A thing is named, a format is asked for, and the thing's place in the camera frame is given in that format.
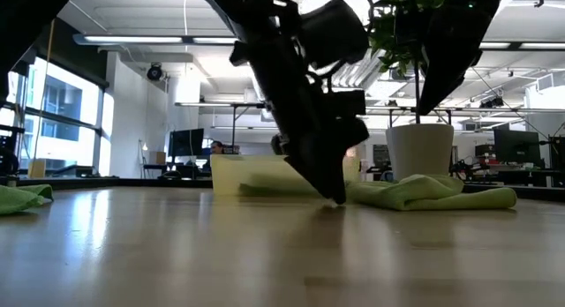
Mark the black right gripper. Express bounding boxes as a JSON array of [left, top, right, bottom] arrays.
[[417, 6, 500, 116]]

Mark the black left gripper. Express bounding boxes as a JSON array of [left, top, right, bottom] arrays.
[[229, 37, 370, 206]]

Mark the light yellow-green microfiber towel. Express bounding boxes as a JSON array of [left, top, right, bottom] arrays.
[[237, 172, 518, 212]]

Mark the bright green microfiber towel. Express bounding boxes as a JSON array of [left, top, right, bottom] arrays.
[[0, 183, 55, 217]]

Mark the green leafy potted plant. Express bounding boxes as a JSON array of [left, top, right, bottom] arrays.
[[368, 0, 456, 125]]

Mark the long ceiling light strip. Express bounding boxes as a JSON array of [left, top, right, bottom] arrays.
[[72, 33, 239, 47], [478, 41, 565, 50]]

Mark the white plant pot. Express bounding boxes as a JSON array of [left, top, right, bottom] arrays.
[[385, 124, 456, 183]]

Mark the translucent yellow plastic tray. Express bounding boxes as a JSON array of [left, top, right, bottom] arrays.
[[209, 154, 361, 198]]

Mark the black computer monitor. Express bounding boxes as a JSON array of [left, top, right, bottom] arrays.
[[493, 128, 542, 167], [167, 128, 206, 158]]

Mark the person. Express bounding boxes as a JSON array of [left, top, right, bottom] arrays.
[[206, 139, 227, 161]]

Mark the black metal gantry frame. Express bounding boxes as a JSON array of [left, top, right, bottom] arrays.
[[387, 106, 455, 128], [229, 102, 269, 154]]

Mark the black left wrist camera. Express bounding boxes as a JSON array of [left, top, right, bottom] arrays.
[[325, 89, 367, 119]]

